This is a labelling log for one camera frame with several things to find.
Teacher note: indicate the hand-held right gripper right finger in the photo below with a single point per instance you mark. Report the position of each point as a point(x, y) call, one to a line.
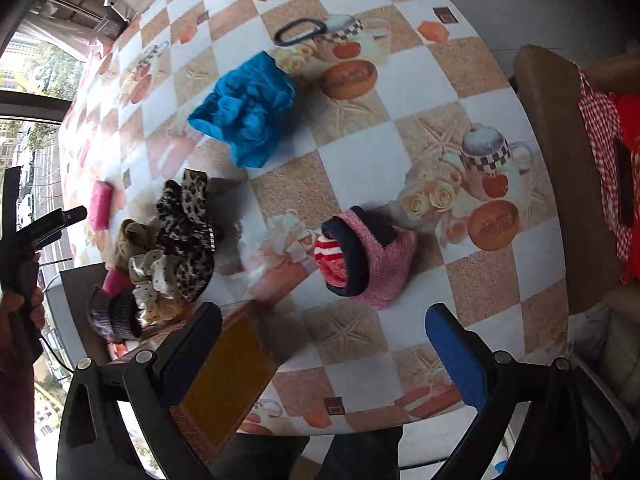
point(455, 355)

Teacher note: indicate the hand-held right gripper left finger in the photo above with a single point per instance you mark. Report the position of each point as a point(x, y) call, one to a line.
point(195, 335)

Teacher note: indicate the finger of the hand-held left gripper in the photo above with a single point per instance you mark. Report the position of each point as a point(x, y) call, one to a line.
point(60, 219)
point(11, 200)

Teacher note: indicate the cream polka dot scrunchie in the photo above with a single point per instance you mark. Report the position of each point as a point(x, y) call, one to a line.
point(150, 270)

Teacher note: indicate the person's left forearm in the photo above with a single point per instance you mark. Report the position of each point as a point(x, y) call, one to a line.
point(15, 410)

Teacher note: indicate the pink soft item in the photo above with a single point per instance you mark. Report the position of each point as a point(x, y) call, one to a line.
point(116, 282)

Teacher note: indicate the person's left hand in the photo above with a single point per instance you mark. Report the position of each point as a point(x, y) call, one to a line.
point(17, 307)

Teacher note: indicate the pink fuzzy scrunchie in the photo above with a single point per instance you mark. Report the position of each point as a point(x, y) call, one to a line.
point(101, 205)

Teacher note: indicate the clear box yellow label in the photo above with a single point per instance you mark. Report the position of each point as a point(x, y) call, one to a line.
point(225, 375)

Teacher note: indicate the brown plush bear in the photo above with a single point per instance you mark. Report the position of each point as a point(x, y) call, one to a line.
point(127, 242)

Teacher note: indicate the dark purple knitted scrunchie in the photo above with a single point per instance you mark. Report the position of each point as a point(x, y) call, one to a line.
point(115, 317)

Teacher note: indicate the leopard print scrunchie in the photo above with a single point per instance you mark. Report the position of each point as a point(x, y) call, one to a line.
point(185, 240)

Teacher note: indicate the pink knit sock navy cuff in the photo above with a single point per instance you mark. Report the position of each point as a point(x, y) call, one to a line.
point(390, 260)

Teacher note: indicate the window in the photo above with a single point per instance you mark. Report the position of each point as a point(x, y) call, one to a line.
point(45, 70)

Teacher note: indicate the red white striped sock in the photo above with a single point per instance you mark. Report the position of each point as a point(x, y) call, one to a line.
point(330, 257)

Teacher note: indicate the blue crumpled cloth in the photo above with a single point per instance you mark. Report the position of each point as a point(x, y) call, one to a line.
point(240, 105)

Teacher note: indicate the brown chair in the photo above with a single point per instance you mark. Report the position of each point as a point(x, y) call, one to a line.
point(550, 160)

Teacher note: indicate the printed checkered tablecloth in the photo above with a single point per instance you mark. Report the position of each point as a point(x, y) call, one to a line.
point(360, 150)

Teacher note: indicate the black flat object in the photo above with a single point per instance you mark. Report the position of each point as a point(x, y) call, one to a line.
point(623, 190)

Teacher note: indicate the red gingham cloth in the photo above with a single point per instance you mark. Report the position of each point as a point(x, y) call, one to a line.
point(600, 130)

